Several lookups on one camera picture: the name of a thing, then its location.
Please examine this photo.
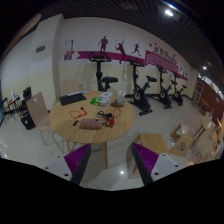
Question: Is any beige wooden chair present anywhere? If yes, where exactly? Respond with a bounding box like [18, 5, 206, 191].
[25, 91, 66, 154]

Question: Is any cluttered side desk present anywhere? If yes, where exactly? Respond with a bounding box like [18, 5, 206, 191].
[1, 87, 33, 118]

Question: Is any dark grey flat pad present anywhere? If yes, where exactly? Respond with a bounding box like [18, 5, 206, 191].
[59, 92, 88, 107]

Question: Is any brown cabinet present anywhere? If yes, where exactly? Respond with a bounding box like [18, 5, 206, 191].
[193, 78, 224, 114]

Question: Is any red cable with black plug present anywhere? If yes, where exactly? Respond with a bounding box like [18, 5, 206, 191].
[68, 106, 88, 127]

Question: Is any round wooden table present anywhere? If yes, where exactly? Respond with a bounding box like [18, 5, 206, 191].
[48, 90, 137, 169]

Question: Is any white paper cup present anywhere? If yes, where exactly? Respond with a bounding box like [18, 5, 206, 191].
[116, 90, 126, 105]

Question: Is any pink power strip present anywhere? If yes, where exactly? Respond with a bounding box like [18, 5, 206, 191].
[78, 118, 104, 131]

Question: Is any light wooden chair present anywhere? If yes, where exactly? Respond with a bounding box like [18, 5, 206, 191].
[169, 123, 201, 158]

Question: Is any white wipes pack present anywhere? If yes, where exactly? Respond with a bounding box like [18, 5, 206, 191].
[99, 91, 114, 99]

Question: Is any black bag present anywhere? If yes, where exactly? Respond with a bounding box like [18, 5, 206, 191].
[20, 111, 36, 130]

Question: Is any group of exercise bikes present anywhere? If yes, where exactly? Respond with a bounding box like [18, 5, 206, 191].
[88, 51, 188, 117]

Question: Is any bright ceiling light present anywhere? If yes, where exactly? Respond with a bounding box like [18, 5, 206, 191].
[163, 9, 175, 18]

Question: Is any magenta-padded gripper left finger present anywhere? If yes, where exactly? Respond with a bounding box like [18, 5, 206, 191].
[43, 143, 92, 186]

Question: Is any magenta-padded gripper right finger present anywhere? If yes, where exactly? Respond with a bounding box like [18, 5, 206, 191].
[132, 143, 184, 186]

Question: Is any green wet wipes pack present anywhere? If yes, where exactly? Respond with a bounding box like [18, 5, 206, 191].
[90, 96, 110, 107]

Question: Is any wall poster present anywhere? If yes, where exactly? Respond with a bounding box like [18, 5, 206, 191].
[63, 39, 76, 61]

